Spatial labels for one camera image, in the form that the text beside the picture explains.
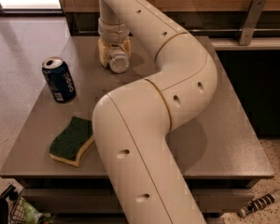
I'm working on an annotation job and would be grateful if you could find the green and yellow sponge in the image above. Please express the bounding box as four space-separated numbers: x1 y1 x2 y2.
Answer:
49 117 94 167

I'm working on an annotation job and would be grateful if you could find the grey table drawer front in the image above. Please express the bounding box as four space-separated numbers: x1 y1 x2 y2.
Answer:
21 189 253 214

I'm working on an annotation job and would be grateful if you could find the right metal wall bracket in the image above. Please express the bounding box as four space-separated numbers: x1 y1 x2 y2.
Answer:
238 0 267 46

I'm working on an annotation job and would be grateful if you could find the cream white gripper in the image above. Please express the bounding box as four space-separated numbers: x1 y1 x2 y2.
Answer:
98 19 132 67

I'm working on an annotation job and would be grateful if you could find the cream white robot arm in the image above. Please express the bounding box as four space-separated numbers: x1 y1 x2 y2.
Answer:
92 0 217 224

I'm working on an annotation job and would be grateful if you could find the blue Pepsi soda can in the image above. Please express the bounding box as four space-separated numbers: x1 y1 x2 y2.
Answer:
42 57 77 103

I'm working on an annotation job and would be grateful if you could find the black handle object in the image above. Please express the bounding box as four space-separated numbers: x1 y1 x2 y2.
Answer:
0 185 18 224

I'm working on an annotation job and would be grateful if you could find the wire basket with green bag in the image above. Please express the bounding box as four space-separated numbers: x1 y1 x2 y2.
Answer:
9 197 53 224

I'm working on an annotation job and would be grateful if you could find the black white striped tool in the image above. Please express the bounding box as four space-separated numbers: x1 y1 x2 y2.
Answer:
238 189 280 218

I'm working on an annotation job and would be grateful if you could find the clear plastic water bottle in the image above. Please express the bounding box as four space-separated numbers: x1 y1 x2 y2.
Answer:
109 53 129 74

